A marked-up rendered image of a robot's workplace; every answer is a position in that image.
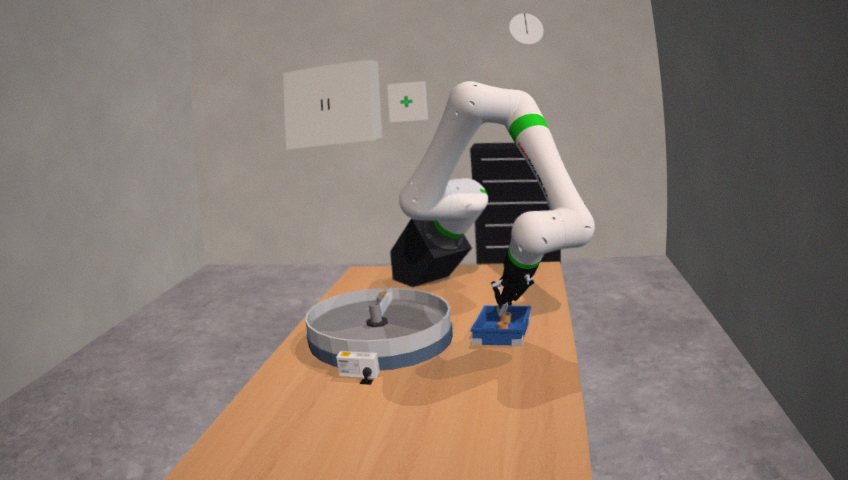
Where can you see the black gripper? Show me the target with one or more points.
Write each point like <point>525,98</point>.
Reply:
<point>509,291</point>

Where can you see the blue crate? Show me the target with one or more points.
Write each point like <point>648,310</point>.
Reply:
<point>484,332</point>

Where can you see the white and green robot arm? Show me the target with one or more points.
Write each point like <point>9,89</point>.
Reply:
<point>450,212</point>

